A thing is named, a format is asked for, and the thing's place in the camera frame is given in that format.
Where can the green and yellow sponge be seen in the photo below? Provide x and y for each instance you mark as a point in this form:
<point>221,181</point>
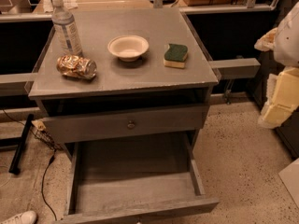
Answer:
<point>175,56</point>

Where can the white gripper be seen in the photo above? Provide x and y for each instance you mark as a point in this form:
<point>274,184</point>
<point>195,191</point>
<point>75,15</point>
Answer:
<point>289,41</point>

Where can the clear plastic water bottle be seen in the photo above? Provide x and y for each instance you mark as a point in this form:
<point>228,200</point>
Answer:
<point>67,31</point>

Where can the white sneaker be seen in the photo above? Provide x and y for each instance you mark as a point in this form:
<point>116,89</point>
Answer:
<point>28,217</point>

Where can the crushed gold soda can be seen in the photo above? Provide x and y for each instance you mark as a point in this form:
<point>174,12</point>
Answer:
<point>76,66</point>

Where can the closed grey top drawer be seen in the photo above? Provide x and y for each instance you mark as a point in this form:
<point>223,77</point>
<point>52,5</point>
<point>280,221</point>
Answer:
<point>96,126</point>

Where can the grey wooden drawer cabinet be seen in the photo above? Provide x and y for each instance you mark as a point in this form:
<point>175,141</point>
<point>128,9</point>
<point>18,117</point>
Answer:
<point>119,85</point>

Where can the black metal floor bar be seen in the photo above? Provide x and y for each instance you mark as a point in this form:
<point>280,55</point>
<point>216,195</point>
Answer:
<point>14,167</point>

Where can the white paper bowl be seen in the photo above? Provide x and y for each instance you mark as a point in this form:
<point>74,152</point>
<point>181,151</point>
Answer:
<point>128,48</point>

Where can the grey horizontal rail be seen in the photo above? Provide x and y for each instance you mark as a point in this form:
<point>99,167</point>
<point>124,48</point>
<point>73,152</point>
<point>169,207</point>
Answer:
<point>236,68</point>

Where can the round metal drawer knob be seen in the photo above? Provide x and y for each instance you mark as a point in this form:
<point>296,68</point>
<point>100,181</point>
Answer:
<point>130,124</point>

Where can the white crumpled cloth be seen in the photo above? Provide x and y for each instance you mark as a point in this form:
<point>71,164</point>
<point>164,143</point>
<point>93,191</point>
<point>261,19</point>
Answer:
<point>48,5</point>

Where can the open grey middle drawer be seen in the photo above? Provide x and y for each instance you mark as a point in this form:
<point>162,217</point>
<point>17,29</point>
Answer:
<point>134,180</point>

